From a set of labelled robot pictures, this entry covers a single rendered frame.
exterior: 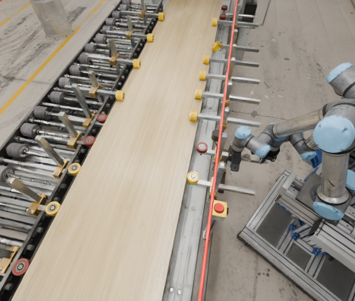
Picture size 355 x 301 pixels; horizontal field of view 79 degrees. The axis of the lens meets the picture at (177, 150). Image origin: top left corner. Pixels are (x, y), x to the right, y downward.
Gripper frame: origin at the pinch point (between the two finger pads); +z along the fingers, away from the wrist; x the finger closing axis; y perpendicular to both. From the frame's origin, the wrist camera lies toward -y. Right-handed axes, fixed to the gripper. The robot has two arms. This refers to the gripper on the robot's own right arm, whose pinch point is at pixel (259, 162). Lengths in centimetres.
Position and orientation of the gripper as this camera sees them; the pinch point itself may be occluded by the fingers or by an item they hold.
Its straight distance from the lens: 167.4
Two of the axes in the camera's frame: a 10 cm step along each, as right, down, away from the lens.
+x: 2.0, -8.1, 5.5
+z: 0.0, 5.6, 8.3
